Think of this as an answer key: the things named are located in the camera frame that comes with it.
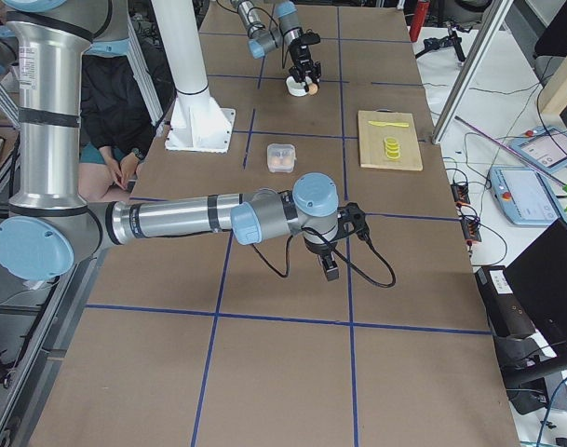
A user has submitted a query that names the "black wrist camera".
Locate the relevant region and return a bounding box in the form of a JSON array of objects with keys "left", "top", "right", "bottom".
[
  {"left": 296, "top": 32, "right": 321, "bottom": 46},
  {"left": 335, "top": 202, "right": 371, "bottom": 242}
]

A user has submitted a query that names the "black monitor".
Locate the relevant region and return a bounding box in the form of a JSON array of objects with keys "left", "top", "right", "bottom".
[{"left": 504, "top": 219, "right": 567, "bottom": 355}]

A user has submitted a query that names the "white ceramic bowl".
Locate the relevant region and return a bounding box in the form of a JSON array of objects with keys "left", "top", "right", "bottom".
[{"left": 286, "top": 76, "right": 308, "bottom": 97}]

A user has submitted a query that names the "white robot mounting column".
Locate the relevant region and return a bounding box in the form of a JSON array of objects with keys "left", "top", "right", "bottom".
[{"left": 152, "top": 0, "right": 236, "bottom": 153}]

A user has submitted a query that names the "red cylinder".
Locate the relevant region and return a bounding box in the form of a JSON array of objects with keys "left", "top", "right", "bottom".
[{"left": 409, "top": 0, "right": 430, "bottom": 43}]

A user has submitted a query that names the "far teach pendant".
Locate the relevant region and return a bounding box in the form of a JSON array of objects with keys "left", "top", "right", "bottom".
[{"left": 508, "top": 126, "right": 567, "bottom": 174}]

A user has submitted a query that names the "yellow plastic knife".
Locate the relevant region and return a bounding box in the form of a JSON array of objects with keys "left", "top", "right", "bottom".
[{"left": 368, "top": 120, "right": 410, "bottom": 129}]

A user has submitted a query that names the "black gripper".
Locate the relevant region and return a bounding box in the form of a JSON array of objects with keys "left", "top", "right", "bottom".
[
  {"left": 289, "top": 40, "right": 321, "bottom": 92},
  {"left": 303, "top": 227, "right": 339, "bottom": 281}
]

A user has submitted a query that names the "small orange circuit board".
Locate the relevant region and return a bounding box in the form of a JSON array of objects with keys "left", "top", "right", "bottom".
[{"left": 451, "top": 183, "right": 470, "bottom": 206}]

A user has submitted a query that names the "black camera tripod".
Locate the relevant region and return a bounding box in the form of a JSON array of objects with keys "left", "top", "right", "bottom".
[{"left": 415, "top": 22, "right": 472, "bottom": 65}]

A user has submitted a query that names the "grabber stick with green tip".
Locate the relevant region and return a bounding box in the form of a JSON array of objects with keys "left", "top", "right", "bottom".
[{"left": 455, "top": 115, "right": 567, "bottom": 211}]

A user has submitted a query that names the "seated person in black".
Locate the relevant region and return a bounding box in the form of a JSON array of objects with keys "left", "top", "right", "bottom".
[{"left": 78, "top": 55, "right": 155, "bottom": 202}]

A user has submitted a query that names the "black computer box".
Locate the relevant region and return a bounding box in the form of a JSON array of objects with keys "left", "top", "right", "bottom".
[{"left": 475, "top": 265, "right": 535, "bottom": 340}]

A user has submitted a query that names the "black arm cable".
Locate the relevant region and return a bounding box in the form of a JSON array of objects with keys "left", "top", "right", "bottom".
[{"left": 251, "top": 225, "right": 398, "bottom": 287}]

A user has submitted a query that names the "clear plastic egg box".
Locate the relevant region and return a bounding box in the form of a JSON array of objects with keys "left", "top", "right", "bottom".
[{"left": 266, "top": 143, "right": 296, "bottom": 173}]

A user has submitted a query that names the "teach pendant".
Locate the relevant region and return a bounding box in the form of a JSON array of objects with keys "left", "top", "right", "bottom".
[
  {"left": 489, "top": 166, "right": 562, "bottom": 227},
  {"left": 508, "top": 126, "right": 567, "bottom": 174}
]

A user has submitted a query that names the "wooden cutting board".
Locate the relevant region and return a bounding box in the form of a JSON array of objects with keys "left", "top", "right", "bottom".
[{"left": 358, "top": 110, "right": 423, "bottom": 171}]

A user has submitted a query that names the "aluminium frame post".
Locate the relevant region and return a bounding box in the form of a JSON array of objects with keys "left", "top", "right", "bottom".
[{"left": 431, "top": 0, "right": 513, "bottom": 144}]

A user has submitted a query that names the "near teach pendant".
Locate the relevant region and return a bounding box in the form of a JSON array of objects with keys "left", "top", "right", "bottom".
[{"left": 489, "top": 166, "right": 562, "bottom": 227}]

